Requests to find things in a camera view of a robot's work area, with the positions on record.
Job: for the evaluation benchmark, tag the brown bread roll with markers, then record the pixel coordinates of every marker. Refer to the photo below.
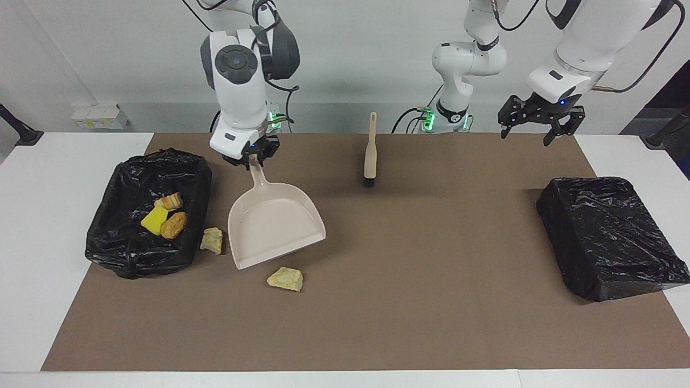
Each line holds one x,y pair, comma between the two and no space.
173,226

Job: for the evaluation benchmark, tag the white power strip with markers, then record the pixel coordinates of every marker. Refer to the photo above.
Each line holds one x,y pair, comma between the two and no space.
99,116

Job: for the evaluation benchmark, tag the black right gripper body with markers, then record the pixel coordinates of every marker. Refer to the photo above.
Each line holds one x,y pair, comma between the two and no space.
267,148

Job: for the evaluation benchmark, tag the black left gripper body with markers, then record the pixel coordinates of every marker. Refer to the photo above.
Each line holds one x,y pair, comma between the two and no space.
555,110

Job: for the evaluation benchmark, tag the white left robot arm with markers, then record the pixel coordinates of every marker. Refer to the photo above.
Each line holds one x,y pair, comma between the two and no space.
598,32

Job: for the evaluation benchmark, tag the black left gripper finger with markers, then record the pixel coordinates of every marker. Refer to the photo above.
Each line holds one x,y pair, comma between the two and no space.
512,112
572,117

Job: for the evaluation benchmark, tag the small beige foam chunk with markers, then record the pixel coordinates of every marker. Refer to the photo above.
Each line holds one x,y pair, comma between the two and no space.
212,241

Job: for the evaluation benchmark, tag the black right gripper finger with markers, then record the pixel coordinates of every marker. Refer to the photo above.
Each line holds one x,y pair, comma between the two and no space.
264,158
242,164

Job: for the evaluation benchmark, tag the open bin with black bag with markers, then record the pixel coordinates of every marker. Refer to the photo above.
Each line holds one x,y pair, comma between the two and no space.
124,242

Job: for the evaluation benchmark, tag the brown table mat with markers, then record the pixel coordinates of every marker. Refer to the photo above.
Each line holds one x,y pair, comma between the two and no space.
345,334

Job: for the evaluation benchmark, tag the black stand foot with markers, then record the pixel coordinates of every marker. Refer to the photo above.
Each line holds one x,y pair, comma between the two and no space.
21,132
666,132

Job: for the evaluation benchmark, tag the large yellow sponge wedge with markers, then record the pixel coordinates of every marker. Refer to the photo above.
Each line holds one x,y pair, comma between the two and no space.
153,221

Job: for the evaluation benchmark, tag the bin wrapped in black bag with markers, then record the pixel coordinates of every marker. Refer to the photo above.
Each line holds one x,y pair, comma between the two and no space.
604,237

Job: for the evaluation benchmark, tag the large pale yellow foam chunk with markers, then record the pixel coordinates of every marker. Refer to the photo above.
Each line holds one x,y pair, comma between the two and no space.
284,279

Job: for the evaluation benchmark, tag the orange striped bread piece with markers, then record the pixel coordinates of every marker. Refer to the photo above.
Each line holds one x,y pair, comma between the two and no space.
170,201

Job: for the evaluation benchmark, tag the beige plastic dustpan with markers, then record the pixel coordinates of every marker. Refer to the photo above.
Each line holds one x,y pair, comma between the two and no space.
269,226

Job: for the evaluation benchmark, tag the beige brush with black bristles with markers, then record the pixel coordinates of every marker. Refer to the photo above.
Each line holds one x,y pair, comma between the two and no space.
370,151

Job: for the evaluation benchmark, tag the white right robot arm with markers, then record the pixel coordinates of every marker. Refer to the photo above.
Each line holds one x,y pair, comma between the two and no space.
237,108

